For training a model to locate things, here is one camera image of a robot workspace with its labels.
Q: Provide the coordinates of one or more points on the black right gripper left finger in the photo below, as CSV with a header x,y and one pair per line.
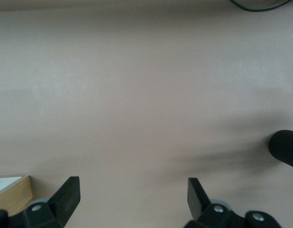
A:
x,y
63,204

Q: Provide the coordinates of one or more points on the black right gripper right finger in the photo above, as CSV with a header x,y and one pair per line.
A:
x,y
198,204

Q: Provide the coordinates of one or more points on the wooden drawer cabinet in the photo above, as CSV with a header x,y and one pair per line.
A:
x,y
15,197

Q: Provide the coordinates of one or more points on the black ribbed cylinder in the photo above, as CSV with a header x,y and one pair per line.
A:
x,y
284,147

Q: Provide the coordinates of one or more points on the brown table cover sheet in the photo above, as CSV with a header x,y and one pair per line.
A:
x,y
137,95

